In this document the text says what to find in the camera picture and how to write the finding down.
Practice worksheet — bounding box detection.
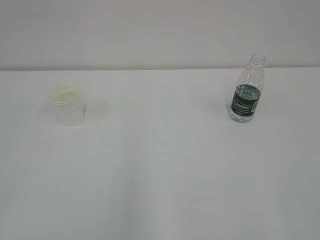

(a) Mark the clear bottle green label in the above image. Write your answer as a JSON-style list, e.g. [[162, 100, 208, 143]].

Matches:
[[229, 54, 266, 123]]

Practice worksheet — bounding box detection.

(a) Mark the white paper cup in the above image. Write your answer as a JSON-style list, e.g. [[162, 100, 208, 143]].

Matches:
[[50, 85, 85, 127]]

